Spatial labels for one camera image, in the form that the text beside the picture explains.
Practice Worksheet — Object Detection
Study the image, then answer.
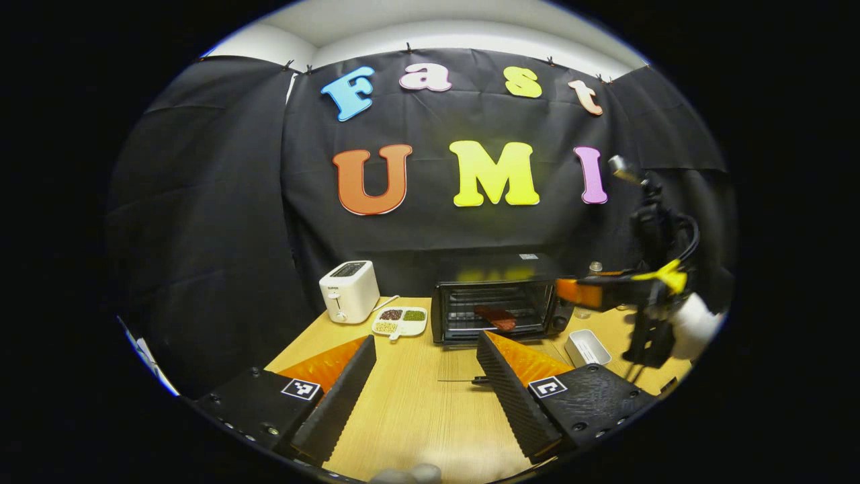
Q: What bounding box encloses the black electric oven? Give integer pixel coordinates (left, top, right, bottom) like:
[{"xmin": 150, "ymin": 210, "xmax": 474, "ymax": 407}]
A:
[{"xmin": 430, "ymin": 250, "xmax": 577, "ymax": 385}]

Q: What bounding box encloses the white divided seasoning dish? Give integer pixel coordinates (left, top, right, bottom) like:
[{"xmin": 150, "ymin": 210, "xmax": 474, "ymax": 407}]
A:
[{"xmin": 372, "ymin": 307, "xmax": 428, "ymax": 341}]

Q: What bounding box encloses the white rectangular dish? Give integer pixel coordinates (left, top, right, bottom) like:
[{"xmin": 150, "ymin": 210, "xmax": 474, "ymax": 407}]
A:
[{"xmin": 564, "ymin": 329, "xmax": 612, "ymax": 367}]

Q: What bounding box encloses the white toaster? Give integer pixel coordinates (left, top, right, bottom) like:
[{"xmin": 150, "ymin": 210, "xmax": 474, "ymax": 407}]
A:
[{"xmin": 319, "ymin": 261, "xmax": 380, "ymax": 325}]

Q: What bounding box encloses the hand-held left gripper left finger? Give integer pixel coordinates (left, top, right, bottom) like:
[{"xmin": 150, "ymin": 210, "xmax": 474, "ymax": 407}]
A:
[{"xmin": 191, "ymin": 335, "xmax": 378, "ymax": 465}]

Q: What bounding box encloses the white furniture edge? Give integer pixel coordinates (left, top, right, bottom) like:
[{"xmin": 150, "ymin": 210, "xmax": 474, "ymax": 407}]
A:
[{"xmin": 121, "ymin": 316, "xmax": 181, "ymax": 397}]

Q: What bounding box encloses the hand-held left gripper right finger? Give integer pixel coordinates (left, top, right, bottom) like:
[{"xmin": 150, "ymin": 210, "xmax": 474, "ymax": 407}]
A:
[{"xmin": 476, "ymin": 329, "xmax": 658, "ymax": 465}]

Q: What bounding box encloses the black backdrop cloth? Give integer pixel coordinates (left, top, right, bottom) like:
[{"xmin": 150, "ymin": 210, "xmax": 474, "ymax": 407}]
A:
[{"xmin": 107, "ymin": 47, "xmax": 736, "ymax": 397}]

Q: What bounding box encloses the brown meat piece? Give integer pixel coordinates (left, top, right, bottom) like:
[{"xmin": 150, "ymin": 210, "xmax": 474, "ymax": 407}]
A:
[{"xmin": 475, "ymin": 306, "xmax": 518, "ymax": 331}]

